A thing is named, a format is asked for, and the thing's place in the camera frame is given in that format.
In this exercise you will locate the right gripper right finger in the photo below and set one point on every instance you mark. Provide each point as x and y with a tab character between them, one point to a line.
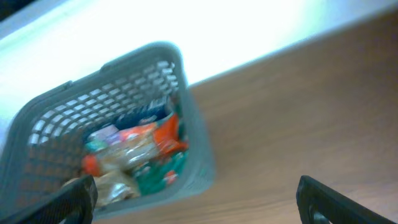
317	203

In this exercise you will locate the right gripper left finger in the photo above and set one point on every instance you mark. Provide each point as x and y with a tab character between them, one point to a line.
72	204

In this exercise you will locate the green coffee bag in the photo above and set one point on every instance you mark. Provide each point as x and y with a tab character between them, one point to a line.
156	175

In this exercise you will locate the orange biscuit pack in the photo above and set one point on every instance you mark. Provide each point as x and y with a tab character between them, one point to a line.
135	146

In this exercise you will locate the beige snack bag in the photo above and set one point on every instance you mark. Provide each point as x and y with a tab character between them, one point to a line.
112	187

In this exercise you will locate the grey plastic basket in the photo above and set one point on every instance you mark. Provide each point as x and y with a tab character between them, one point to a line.
44	146

